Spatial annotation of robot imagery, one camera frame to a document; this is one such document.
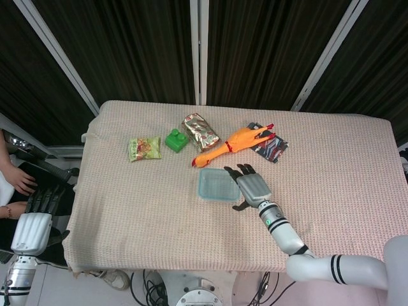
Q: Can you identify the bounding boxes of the teal plastic lid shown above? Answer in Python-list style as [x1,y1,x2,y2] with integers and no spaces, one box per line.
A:
[197,168,242,201]

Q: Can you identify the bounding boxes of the clear plastic container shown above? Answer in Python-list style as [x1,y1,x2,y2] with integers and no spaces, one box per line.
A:
[198,191,240,203]

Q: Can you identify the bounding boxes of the dark pleated curtain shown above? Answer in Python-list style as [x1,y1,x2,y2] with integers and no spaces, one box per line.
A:
[0,0,408,147]

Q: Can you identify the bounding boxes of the green snack bag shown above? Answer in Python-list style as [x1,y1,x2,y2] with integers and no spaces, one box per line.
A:
[127,136,163,163]

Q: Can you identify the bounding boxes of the white upright frame post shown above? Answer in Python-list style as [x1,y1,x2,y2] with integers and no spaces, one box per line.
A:
[190,0,210,105]

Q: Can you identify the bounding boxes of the dark patterned snack pack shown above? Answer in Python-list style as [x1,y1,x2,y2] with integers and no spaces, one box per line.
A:
[247,122,290,164]

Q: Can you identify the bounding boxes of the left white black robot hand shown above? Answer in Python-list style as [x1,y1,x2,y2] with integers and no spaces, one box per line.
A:
[11,184,71,256]

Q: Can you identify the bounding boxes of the white slanted frame post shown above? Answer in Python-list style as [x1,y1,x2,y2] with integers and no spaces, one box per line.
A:
[291,0,370,112]
[14,0,100,116]

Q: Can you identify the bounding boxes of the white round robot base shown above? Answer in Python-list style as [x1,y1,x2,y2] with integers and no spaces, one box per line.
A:
[159,270,239,306]

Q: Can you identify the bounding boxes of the orange rubber chicken toy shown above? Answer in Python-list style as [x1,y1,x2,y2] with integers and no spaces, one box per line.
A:
[191,123,275,168]

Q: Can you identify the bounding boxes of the bare person forearm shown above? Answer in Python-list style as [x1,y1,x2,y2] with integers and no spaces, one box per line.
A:
[0,130,12,170]

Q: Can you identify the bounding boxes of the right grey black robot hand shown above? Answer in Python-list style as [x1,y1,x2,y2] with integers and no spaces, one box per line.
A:
[222,163,273,213]

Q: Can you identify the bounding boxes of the bare person hand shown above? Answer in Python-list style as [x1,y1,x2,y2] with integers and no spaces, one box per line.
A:
[6,162,39,195]

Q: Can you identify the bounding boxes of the black floor cable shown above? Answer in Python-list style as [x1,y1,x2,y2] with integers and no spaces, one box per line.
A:
[254,272,298,306]
[129,269,168,306]

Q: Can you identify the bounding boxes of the green toy building block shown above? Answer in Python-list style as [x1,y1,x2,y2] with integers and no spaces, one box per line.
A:
[164,128,189,154]

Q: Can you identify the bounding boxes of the beige waffle-weave table cloth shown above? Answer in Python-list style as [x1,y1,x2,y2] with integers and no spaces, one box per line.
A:
[62,100,401,278]

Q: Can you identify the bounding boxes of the white sneaker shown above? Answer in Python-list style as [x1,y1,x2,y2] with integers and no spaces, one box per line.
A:
[91,268,131,292]

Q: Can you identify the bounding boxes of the silver foil snack pack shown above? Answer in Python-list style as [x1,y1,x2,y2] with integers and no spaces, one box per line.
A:
[181,112,222,152]

